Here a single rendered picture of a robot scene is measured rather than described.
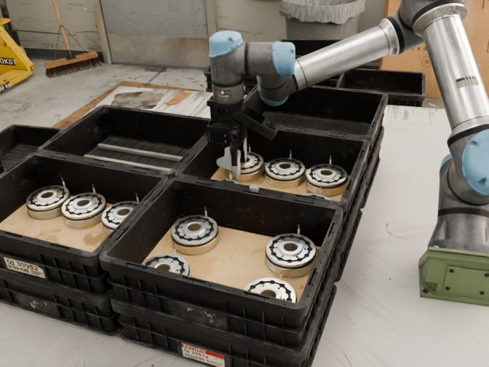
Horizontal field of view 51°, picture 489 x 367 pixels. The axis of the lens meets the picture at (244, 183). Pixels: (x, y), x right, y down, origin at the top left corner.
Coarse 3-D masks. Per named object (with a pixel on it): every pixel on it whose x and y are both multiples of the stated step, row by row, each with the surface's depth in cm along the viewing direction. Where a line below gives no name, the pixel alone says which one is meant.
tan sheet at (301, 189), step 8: (264, 168) 138; (216, 176) 136; (224, 176) 136; (264, 176) 135; (248, 184) 132; (256, 184) 132; (264, 184) 132; (304, 184) 131; (288, 192) 128; (296, 192) 128; (304, 192) 128; (336, 200) 124
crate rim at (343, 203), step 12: (288, 132) 134; (300, 132) 133; (312, 132) 133; (204, 144) 130; (192, 156) 125; (180, 168) 121; (360, 168) 118; (204, 180) 116; (216, 180) 116; (264, 192) 111; (276, 192) 110; (348, 192) 109; (336, 204) 106; (348, 204) 109
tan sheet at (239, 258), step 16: (160, 240) 115; (224, 240) 114; (240, 240) 113; (256, 240) 113; (192, 256) 110; (208, 256) 109; (224, 256) 109; (240, 256) 109; (256, 256) 109; (192, 272) 105; (208, 272) 105; (224, 272) 105; (240, 272) 105; (256, 272) 104; (272, 272) 104; (240, 288) 101
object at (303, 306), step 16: (160, 192) 113; (240, 192) 111; (256, 192) 111; (144, 208) 108; (320, 208) 106; (336, 208) 105; (128, 224) 103; (336, 224) 101; (112, 240) 99; (320, 256) 93; (128, 272) 94; (144, 272) 92; (160, 272) 91; (320, 272) 90; (176, 288) 91; (192, 288) 89; (208, 288) 88; (224, 288) 87; (304, 288) 86; (240, 304) 87; (256, 304) 85; (272, 304) 84; (288, 304) 83; (304, 304) 83
